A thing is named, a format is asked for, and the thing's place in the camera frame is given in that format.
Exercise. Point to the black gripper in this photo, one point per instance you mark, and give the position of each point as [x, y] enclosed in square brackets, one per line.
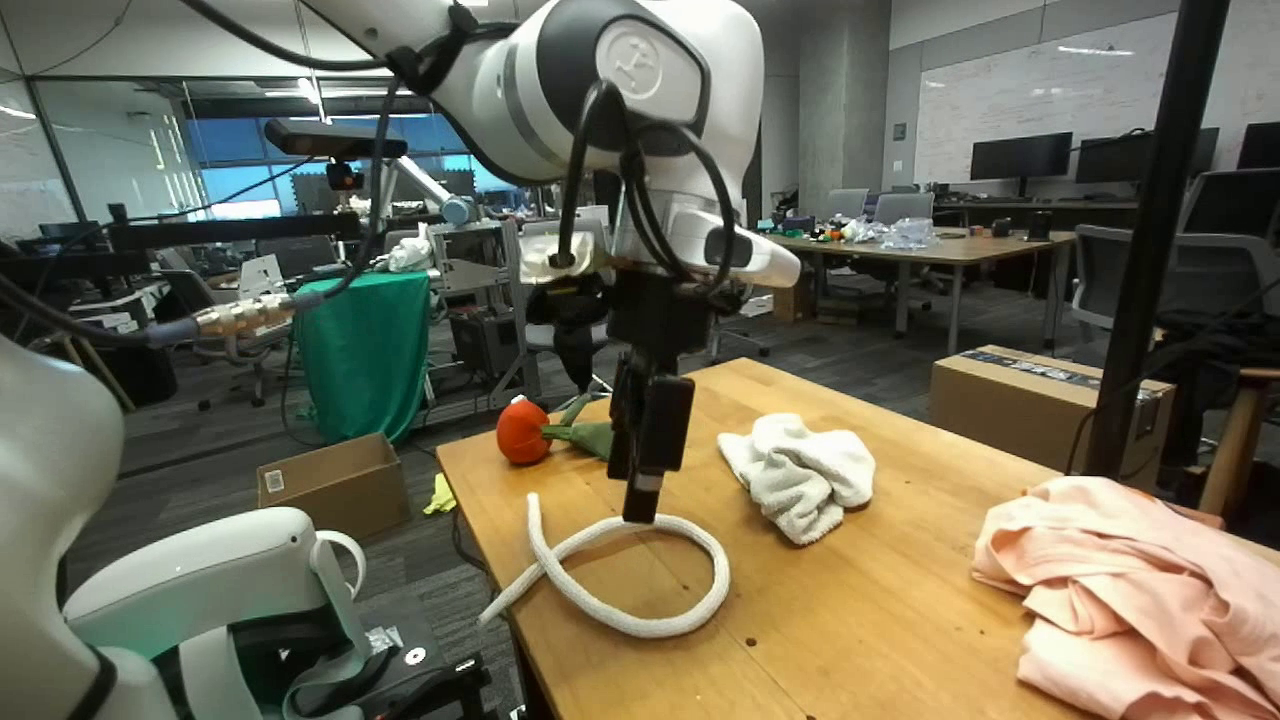
[656, 323]

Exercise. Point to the red radish plush green leaves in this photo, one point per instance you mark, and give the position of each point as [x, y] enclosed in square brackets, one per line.
[521, 429]

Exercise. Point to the pale peach shirt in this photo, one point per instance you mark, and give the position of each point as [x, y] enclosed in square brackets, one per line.
[1147, 600]

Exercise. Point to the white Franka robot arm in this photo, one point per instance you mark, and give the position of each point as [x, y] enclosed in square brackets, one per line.
[562, 83]

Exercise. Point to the white towel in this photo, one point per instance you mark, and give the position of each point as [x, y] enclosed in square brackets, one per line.
[800, 474]

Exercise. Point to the yellow item on floor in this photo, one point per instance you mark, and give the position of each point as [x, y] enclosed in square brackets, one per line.
[440, 499]

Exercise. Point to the green draped cloth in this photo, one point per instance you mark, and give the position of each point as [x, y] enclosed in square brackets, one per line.
[360, 354]

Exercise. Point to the small open cardboard box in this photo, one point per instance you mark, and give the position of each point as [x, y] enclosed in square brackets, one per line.
[342, 490]

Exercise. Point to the long wooden office desk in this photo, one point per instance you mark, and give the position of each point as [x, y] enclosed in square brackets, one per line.
[933, 249]

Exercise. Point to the cardboard box with striped tape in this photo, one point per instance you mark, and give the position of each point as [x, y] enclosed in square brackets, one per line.
[1014, 407]

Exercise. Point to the white chair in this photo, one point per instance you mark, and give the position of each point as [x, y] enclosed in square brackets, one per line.
[261, 280]

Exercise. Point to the black computer monitor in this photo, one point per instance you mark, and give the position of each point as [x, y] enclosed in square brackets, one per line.
[1133, 159]
[1021, 159]
[1260, 146]

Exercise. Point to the stand pole with square base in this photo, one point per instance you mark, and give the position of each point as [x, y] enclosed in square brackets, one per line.
[1147, 226]

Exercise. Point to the dark mesh office chair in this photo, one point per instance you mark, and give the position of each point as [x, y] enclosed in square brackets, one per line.
[1202, 273]

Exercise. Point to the wooden stool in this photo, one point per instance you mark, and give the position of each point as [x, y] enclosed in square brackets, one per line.
[1235, 443]

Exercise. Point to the wall whiteboard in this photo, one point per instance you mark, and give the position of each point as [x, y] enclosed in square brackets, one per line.
[1014, 92]

